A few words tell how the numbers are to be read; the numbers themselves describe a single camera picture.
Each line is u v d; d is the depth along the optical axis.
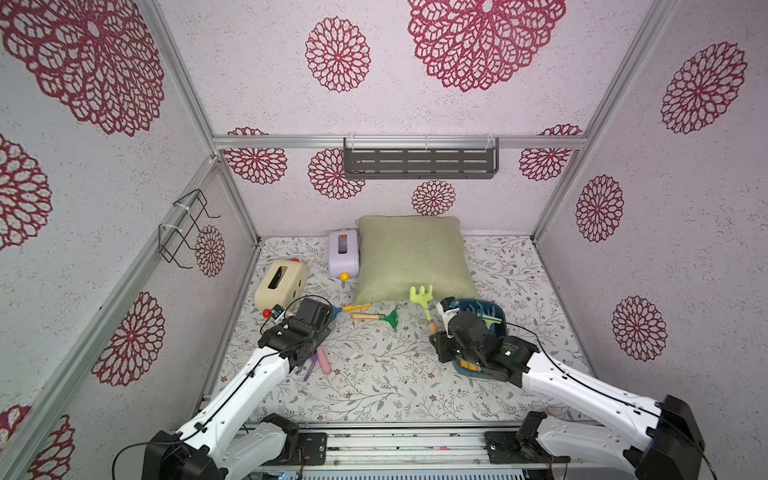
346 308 1.00
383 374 0.86
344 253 1.03
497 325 0.90
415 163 0.93
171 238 0.73
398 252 1.00
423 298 0.83
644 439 0.41
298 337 0.57
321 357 0.88
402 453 0.74
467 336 0.58
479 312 0.93
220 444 0.41
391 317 0.97
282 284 0.95
